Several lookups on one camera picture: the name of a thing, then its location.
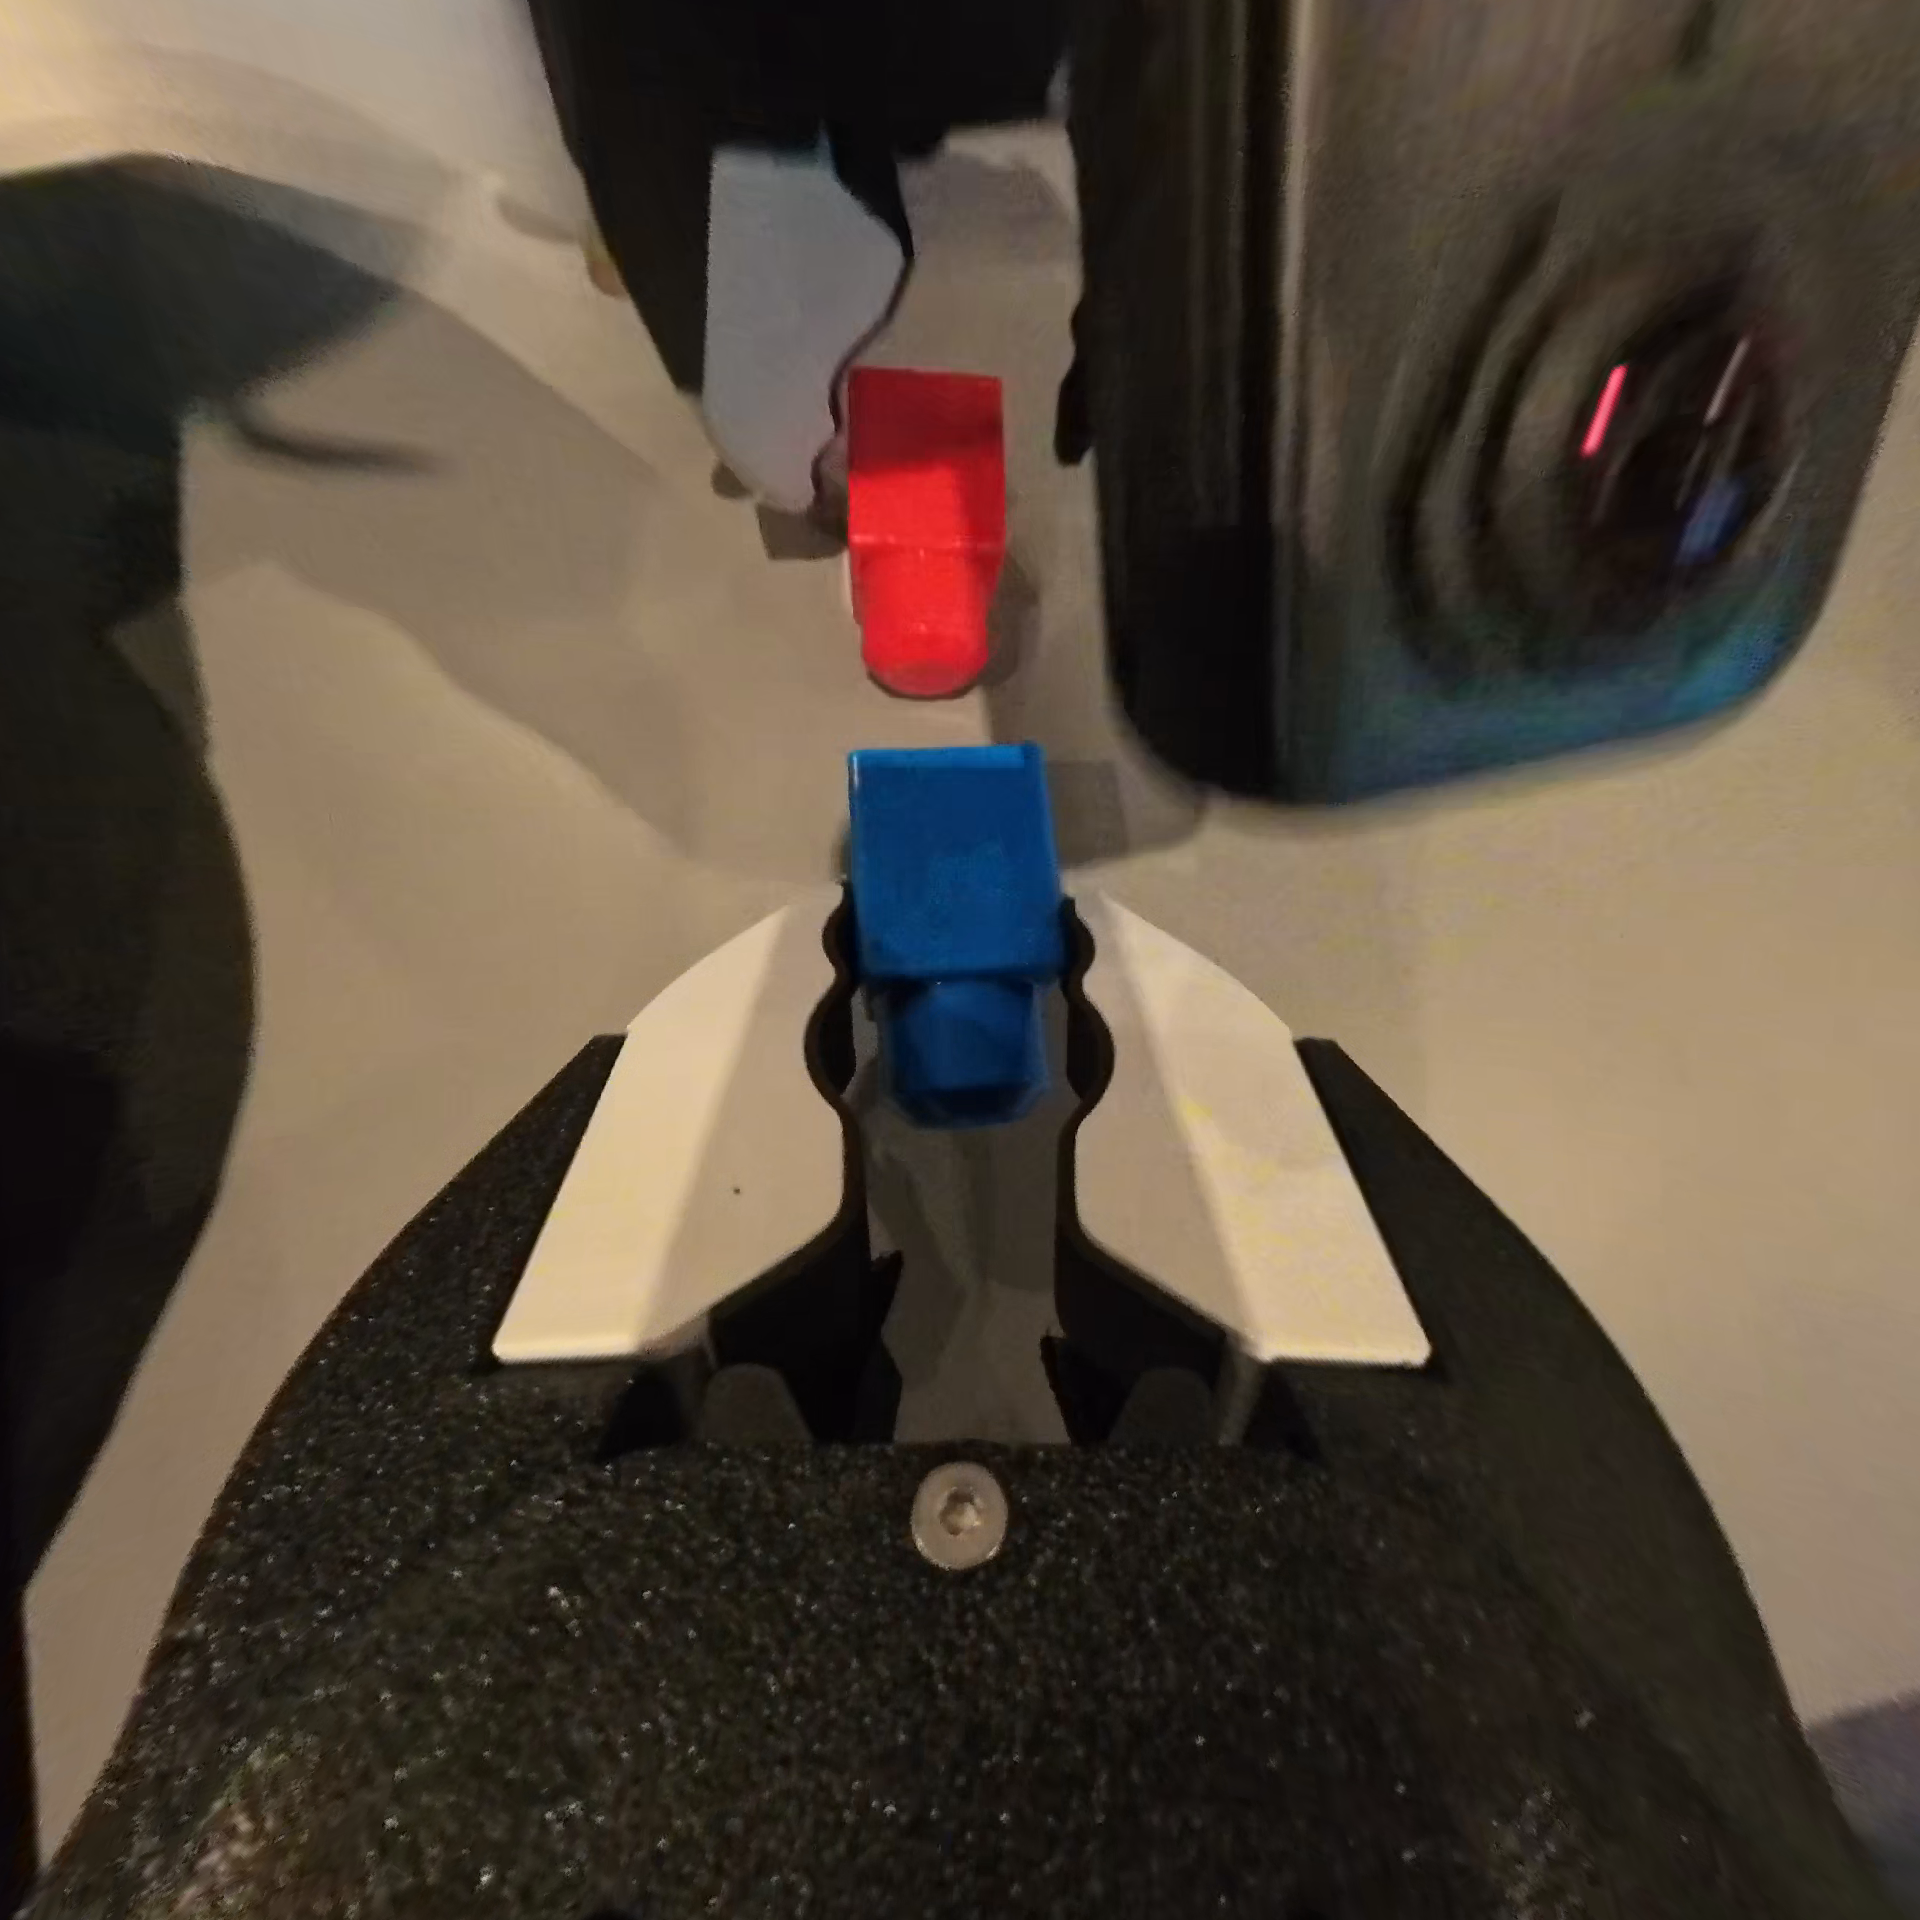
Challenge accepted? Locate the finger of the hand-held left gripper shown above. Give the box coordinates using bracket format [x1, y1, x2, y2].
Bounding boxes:
[702, 137, 918, 515]

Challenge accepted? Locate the small blue mega block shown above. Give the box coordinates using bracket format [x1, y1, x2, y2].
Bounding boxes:
[844, 740, 1070, 1129]

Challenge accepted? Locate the small red mega block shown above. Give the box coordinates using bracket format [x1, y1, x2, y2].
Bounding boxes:
[844, 366, 1008, 702]

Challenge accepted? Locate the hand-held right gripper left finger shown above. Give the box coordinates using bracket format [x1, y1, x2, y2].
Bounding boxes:
[492, 883, 876, 1373]

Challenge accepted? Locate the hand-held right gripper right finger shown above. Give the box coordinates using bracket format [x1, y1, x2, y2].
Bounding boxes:
[1055, 892, 1434, 1369]

